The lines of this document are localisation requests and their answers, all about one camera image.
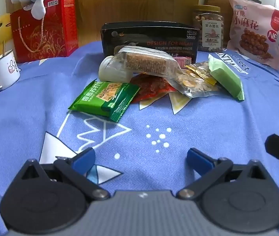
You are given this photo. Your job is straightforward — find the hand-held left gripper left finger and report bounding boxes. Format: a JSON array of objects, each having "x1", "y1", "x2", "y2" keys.
[{"x1": 16, "y1": 147, "x2": 111, "y2": 201}]

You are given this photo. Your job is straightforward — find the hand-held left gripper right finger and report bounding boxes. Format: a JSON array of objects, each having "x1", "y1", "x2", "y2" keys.
[{"x1": 177, "y1": 148, "x2": 272, "y2": 200}]

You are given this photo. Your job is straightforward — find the dark green cracker packet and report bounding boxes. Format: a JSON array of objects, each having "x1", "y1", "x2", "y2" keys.
[{"x1": 68, "y1": 81, "x2": 140, "y2": 123}]

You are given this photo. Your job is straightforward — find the clear yellow biscuit packet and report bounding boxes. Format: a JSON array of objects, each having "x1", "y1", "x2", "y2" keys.
[{"x1": 169, "y1": 61, "x2": 225, "y2": 98}]

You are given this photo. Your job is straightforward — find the light green snack packet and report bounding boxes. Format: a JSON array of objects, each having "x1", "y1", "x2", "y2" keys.
[{"x1": 208, "y1": 54, "x2": 245, "y2": 101}]

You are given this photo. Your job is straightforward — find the red snack packet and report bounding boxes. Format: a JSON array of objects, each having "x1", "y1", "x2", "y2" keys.
[{"x1": 130, "y1": 73, "x2": 179, "y2": 104}]

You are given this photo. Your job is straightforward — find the white bottle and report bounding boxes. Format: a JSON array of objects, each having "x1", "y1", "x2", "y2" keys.
[{"x1": 98, "y1": 55, "x2": 136, "y2": 83}]

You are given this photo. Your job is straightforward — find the small pink packet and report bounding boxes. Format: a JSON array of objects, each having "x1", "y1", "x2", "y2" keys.
[{"x1": 173, "y1": 57, "x2": 193, "y2": 67}]

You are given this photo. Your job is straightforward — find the clear wafer packet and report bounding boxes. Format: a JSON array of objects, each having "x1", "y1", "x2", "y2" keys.
[{"x1": 113, "y1": 45, "x2": 183, "y2": 79}]

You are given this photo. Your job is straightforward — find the black cardboard box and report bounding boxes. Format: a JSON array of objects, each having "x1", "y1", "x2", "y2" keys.
[{"x1": 101, "y1": 22, "x2": 199, "y2": 63}]

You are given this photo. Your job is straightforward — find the blue printed tablecloth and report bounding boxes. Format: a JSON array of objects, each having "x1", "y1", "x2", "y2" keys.
[{"x1": 0, "y1": 41, "x2": 279, "y2": 236}]

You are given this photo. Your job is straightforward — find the white enamel mug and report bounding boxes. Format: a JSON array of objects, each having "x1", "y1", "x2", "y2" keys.
[{"x1": 0, "y1": 50, "x2": 21, "y2": 90}]

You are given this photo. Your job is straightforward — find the pink snack bag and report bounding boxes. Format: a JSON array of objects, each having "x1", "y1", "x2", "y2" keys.
[{"x1": 226, "y1": 0, "x2": 279, "y2": 70}]

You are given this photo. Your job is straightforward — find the red gift box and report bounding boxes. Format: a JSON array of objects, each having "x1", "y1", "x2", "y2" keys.
[{"x1": 10, "y1": 0, "x2": 79, "y2": 64}]

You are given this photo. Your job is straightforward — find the clear nut jar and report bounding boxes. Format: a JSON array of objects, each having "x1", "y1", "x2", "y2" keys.
[{"x1": 192, "y1": 5, "x2": 225, "y2": 53}]

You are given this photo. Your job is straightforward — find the yellow duck plush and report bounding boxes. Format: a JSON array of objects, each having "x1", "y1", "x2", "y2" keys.
[{"x1": 0, "y1": 13, "x2": 16, "y2": 59}]

